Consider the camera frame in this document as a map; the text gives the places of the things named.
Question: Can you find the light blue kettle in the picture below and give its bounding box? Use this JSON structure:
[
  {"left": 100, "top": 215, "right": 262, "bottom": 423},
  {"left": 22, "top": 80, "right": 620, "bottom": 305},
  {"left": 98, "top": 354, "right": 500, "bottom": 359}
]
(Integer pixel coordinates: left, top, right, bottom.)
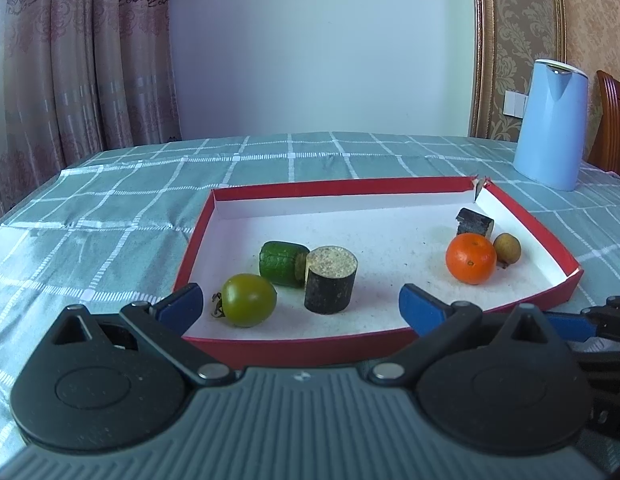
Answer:
[{"left": 513, "top": 58, "right": 589, "bottom": 192}]

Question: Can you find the wooden chair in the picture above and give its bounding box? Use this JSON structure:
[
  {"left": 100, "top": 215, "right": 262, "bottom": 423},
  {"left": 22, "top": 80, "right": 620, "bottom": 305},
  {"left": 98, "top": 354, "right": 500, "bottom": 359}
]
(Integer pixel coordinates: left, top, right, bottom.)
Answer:
[{"left": 587, "top": 70, "right": 620, "bottom": 181}]

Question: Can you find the large dark sugarcane piece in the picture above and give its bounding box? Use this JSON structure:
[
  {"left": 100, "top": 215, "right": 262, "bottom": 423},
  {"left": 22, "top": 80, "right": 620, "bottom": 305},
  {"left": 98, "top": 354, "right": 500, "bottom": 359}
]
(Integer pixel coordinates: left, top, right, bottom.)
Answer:
[{"left": 304, "top": 245, "right": 359, "bottom": 315}]

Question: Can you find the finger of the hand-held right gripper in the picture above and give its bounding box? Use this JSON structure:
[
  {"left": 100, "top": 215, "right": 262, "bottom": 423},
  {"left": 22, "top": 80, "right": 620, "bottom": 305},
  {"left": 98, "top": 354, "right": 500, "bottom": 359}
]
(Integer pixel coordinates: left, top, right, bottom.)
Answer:
[
  {"left": 577, "top": 347, "right": 620, "bottom": 436},
  {"left": 545, "top": 296, "right": 620, "bottom": 344}
]

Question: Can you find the orange mandarin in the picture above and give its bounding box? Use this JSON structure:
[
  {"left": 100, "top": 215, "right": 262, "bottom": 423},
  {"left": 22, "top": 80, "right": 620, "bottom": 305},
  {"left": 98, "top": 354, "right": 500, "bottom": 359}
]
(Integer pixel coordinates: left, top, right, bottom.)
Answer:
[{"left": 445, "top": 233, "right": 498, "bottom": 286}]

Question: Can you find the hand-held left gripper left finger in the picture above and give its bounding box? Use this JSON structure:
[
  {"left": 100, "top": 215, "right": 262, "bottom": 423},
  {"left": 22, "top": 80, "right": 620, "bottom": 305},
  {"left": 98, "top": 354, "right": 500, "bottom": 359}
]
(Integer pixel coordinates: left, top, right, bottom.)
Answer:
[{"left": 42, "top": 282, "right": 238, "bottom": 389}]

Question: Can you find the gold wall moulding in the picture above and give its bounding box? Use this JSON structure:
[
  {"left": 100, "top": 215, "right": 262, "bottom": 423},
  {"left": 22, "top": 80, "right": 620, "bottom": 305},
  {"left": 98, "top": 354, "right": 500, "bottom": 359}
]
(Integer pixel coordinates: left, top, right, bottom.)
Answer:
[{"left": 469, "top": 0, "right": 568, "bottom": 138}]

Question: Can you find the pink patterned curtain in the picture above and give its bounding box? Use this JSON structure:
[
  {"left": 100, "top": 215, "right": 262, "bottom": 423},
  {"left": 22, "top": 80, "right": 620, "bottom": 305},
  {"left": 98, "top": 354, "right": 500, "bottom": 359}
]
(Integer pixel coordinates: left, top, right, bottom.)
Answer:
[{"left": 0, "top": 0, "right": 183, "bottom": 216}]

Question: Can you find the brown longan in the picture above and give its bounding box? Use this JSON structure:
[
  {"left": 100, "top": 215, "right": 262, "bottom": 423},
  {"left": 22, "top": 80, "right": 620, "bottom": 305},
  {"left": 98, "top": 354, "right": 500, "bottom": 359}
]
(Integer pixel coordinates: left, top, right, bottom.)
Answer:
[{"left": 492, "top": 232, "right": 522, "bottom": 268}]

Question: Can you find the green tomato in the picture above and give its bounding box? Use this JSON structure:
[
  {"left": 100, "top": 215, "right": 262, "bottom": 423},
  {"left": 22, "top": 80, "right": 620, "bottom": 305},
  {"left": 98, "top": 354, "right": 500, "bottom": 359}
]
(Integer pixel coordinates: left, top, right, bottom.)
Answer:
[{"left": 211, "top": 273, "right": 278, "bottom": 328}]

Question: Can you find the green cucumber piece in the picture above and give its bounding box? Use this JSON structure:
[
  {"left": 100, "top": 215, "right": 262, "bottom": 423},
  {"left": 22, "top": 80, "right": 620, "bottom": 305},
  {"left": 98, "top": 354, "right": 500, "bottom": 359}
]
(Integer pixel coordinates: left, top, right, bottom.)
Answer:
[{"left": 259, "top": 241, "right": 311, "bottom": 289}]

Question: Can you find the red cardboard box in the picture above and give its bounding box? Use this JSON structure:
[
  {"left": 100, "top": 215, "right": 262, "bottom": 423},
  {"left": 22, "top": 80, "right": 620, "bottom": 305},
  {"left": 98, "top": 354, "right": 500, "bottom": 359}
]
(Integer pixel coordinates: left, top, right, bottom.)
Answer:
[{"left": 172, "top": 175, "right": 585, "bottom": 368}]

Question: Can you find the white wall switch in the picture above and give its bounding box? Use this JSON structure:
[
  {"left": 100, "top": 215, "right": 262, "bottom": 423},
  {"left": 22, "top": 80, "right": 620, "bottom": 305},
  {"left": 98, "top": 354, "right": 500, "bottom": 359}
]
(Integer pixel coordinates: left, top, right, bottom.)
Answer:
[{"left": 504, "top": 89, "right": 528, "bottom": 118}]

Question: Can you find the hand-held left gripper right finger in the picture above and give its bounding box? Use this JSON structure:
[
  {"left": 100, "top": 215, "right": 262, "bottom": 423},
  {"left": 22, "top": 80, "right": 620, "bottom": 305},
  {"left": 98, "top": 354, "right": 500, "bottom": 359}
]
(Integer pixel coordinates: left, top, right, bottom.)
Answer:
[{"left": 368, "top": 283, "right": 567, "bottom": 389}]

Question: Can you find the grey-green checked tablecloth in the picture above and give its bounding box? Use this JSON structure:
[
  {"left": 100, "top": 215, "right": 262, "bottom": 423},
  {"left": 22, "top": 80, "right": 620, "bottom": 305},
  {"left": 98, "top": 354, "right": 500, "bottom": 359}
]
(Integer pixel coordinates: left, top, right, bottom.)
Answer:
[{"left": 0, "top": 132, "right": 620, "bottom": 480}]

